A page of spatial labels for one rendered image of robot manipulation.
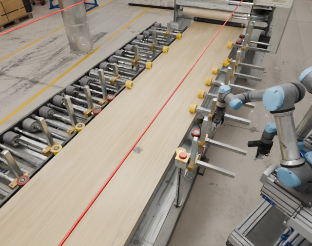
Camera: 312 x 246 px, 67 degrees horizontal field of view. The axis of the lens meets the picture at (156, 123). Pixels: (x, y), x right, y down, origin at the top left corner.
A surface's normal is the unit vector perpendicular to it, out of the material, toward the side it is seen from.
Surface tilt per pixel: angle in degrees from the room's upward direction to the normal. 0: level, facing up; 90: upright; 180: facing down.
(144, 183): 0
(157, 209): 0
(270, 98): 84
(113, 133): 0
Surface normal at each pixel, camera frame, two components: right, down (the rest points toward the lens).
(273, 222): -0.01, -0.75
